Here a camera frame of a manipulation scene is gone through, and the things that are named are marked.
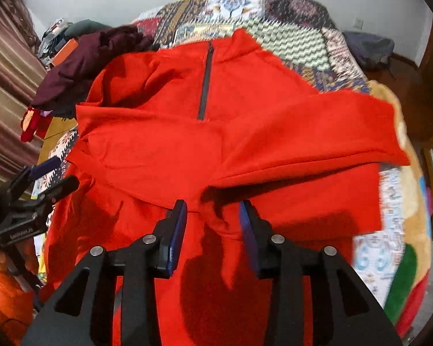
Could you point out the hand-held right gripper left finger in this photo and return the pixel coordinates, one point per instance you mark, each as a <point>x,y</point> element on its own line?
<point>175,238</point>

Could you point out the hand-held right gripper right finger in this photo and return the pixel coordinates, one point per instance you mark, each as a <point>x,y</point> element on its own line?
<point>247,238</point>

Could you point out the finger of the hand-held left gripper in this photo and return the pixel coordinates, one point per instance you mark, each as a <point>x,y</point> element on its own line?
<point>63,185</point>
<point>45,165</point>

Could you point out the red zip-neck sweater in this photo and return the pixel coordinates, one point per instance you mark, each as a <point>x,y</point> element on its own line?
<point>238,133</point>

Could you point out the mustard yellow sheet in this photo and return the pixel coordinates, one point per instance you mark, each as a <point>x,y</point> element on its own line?
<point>56,133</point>

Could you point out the red plush toy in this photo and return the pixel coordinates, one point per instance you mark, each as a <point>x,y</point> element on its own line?
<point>30,124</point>

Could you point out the dark blue garment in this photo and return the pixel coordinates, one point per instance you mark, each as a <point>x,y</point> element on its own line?
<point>63,111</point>

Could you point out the striped curtain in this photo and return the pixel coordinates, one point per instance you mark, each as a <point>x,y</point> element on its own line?
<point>7,79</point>

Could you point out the maroon jacket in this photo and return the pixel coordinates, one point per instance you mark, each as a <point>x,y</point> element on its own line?
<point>79,68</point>

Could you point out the orange box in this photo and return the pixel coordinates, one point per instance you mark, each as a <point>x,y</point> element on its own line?
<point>65,52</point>

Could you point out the grey white clutter pile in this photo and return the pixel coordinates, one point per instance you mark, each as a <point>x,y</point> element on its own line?
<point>50,39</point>

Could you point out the dark green cloth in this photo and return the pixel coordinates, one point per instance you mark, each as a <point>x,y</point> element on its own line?
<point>86,27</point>

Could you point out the beige plush blanket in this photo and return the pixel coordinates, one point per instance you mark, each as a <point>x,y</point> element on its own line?
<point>415,194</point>

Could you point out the patchwork quilt bed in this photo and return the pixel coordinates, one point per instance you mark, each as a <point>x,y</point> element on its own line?
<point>267,18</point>

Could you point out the grey bag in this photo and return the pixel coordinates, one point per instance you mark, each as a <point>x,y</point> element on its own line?
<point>368,48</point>

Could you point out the white wall socket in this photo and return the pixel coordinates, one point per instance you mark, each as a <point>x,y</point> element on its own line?
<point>357,23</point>

